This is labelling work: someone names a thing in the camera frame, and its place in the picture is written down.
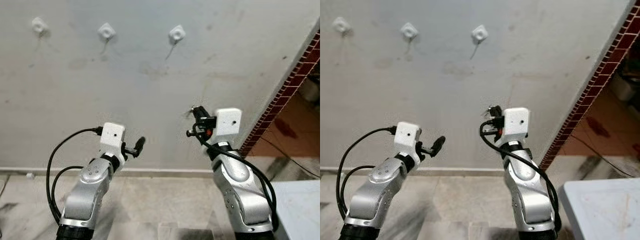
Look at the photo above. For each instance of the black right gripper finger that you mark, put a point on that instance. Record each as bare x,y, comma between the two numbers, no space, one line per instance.
495,110
201,111

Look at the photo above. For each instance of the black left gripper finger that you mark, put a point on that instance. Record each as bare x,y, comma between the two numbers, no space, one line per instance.
438,144
140,144

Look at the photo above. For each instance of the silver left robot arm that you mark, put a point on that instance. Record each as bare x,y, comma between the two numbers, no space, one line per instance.
372,192
90,190

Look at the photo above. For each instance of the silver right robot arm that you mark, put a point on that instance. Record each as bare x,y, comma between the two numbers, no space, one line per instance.
242,192
527,195

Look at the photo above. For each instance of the grey metal pot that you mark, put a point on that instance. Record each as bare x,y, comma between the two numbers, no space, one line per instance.
627,87
311,90

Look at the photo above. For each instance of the light blue children's table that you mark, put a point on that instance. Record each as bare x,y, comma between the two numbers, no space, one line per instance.
300,212
605,212

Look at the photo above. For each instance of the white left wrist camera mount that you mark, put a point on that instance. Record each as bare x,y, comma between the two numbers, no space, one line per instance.
112,139
406,139

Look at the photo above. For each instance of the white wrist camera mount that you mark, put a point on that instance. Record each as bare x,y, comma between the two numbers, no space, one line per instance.
112,139
406,139
516,124
228,124

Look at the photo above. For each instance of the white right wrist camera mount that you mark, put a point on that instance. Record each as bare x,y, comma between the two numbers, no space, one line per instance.
228,124
516,124

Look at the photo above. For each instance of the white wall hook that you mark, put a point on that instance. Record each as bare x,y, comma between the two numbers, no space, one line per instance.
479,33
341,24
177,34
39,25
409,30
106,31

